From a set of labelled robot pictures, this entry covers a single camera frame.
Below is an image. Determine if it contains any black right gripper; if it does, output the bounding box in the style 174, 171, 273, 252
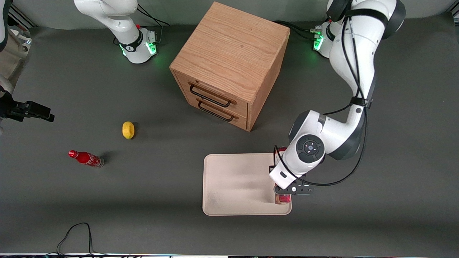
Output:
0, 94, 55, 123

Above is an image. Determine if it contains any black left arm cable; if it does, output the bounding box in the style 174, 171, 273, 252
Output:
274, 14, 370, 187

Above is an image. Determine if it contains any red cookie box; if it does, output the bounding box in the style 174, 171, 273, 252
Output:
274, 146, 292, 205

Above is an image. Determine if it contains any beige plastic tray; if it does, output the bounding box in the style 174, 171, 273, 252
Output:
202, 153, 292, 216

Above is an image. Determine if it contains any wooden drawer cabinet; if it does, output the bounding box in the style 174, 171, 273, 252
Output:
169, 1, 291, 132

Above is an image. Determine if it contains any red cola bottle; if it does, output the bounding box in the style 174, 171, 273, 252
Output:
68, 150, 105, 168

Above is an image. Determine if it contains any wooden drawer front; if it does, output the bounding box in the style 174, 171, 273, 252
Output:
181, 94, 248, 130
174, 71, 249, 116

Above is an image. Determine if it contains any black base cable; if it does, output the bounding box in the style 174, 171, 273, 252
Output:
136, 4, 171, 44
274, 20, 320, 42

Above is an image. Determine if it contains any black looped table cable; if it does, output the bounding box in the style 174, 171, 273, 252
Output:
46, 223, 108, 257

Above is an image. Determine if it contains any black metal drawer handle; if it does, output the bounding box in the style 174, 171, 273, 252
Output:
189, 83, 232, 108
198, 101, 235, 122

